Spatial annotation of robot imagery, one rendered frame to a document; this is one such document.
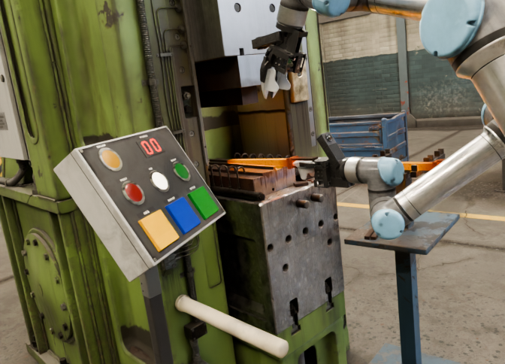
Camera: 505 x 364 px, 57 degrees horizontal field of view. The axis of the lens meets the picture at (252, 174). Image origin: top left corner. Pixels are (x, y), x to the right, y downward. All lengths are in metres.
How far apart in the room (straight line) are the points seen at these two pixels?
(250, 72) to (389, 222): 0.64
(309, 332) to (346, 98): 8.57
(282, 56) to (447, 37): 0.52
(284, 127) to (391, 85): 7.82
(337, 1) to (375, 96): 8.66
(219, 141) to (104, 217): 1.10
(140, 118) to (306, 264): 0.74
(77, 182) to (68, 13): 0.88
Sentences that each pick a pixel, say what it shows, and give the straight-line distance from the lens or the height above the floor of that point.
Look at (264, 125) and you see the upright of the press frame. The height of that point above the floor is 1.10.
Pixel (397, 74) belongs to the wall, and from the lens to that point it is 9.50.
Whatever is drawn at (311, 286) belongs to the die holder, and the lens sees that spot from 1.67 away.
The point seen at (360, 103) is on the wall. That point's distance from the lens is 9.91.
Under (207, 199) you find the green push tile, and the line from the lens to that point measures 1.16.
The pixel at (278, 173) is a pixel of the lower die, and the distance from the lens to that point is 1.55.
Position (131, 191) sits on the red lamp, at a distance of 0.99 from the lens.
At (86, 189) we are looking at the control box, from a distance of 0.98.
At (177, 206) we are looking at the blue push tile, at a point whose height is 1.03.
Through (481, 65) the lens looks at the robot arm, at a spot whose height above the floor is 1.27.
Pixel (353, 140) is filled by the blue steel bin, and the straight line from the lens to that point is 5.31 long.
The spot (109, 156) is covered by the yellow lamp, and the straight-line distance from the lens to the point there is 1.01.
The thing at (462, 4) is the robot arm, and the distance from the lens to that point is 0.81.
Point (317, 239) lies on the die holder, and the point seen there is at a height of 0.72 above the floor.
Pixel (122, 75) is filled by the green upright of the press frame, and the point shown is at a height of 1.35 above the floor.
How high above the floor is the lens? 1.29
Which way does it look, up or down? 11 degrees down
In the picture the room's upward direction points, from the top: 7 degrees counter-clockwise
